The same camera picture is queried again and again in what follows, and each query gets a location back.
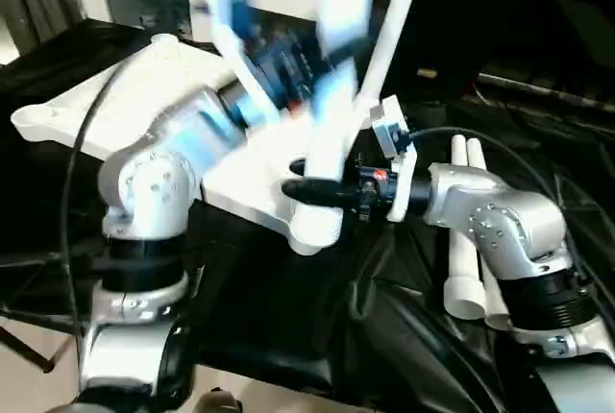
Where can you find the white plastic table top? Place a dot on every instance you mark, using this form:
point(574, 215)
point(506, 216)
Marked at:
point(158, 77)

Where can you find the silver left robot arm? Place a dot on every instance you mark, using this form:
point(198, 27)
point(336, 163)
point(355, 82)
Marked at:
point(149, 192)

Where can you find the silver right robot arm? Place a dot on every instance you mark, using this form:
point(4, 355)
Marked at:
point(509, 221)

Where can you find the black mat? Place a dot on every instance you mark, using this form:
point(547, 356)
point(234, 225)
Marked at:
point(288, 317)

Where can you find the dark metal rod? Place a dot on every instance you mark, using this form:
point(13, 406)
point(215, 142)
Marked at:
point(552, 87)

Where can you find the grey curtain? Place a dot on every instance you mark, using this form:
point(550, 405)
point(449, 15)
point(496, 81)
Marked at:
point(33, 0)

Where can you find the black metal stand leg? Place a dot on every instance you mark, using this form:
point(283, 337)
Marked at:
point(29, 346)

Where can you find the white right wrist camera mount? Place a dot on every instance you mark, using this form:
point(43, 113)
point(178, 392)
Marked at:
point(401, 177)

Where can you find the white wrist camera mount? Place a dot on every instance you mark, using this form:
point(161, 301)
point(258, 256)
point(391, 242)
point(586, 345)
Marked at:
point(226, 14)
point(401, 177)

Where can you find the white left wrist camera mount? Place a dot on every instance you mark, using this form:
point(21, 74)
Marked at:
point(226, 14)

